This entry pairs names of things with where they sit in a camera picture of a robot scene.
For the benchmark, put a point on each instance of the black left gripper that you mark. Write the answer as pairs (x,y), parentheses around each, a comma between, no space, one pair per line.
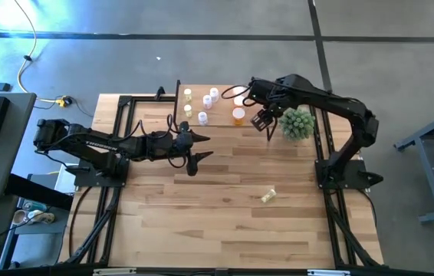
(182,145)

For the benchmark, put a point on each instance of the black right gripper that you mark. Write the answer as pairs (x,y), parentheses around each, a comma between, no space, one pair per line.
(265,97)

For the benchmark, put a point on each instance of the clear medicine bottle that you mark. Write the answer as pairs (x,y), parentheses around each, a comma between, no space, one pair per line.
(214,93)
(207,100)
(202,117)

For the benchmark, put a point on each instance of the white bottle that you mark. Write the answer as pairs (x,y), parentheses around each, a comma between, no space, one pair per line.
(188,110)

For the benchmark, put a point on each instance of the yellow medicine bottle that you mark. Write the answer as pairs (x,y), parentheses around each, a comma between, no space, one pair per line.
(268,195)
(187,93)

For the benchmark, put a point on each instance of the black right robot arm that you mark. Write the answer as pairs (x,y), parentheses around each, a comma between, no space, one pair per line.
(339,103)

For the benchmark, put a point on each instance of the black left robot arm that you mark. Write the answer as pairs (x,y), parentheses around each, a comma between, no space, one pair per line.
(98,145)

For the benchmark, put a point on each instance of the wooden shelf black legs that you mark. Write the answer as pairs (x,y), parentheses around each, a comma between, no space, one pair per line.
(221,115)

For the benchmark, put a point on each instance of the grey shelf board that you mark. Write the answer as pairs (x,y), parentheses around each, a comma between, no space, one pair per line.
(44,229)

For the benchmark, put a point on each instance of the green artificial potted plant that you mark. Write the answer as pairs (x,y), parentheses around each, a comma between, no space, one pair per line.
(296,122)

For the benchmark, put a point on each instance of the black clamp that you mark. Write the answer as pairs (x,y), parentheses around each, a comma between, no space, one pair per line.
(159,92)

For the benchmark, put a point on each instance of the yellow plug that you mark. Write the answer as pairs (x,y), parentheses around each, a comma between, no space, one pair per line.
(63,102)

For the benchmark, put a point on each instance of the black metal beam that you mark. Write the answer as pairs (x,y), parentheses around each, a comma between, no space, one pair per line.
(37,191)

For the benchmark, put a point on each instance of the white grey gadget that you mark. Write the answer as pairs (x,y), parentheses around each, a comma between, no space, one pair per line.
(42,217)

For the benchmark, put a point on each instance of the teal object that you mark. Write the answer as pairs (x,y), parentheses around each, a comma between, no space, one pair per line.
(33,206)

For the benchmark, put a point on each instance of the beige tape roll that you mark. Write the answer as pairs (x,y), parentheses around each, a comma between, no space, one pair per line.
(18,217)

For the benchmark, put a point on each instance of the black aluminium table frame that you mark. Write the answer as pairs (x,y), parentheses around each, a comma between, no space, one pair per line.
(125,100)

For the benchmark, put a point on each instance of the silver metal bracket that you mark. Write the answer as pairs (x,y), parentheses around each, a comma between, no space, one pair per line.
(113,271)
(328,273)

